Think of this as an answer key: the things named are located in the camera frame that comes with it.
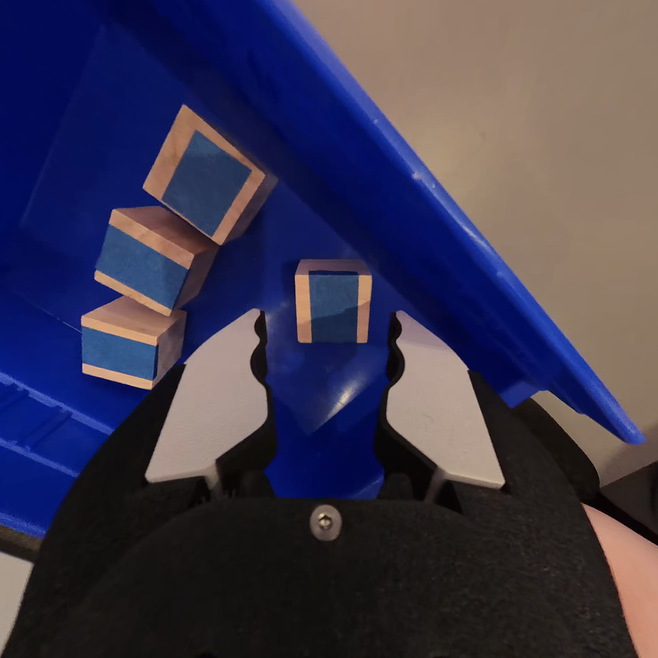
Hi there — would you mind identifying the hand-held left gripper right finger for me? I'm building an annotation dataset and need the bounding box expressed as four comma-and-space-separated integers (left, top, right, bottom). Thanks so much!
374, 310, 507, 503

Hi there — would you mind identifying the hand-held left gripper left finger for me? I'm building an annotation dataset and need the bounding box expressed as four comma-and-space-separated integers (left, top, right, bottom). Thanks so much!
144, 308, 280, 497

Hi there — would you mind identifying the blue striped wooden cube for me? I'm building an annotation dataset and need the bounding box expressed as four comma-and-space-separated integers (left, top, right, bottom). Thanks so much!
95, 207, 219, 317
81, 296, 187, 390
294, 259, 372, 344
143, 105, 278, 245

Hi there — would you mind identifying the blue plastic bin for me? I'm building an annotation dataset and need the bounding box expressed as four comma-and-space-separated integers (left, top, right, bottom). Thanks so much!
0, 0, 646, 538

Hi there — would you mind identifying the black cushion pad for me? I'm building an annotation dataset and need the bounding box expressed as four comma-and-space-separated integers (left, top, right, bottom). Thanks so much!
514, 398, 599, 502

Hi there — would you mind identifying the person's bare leg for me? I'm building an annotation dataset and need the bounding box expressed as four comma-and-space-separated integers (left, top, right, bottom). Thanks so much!
583, 504, 658, 658

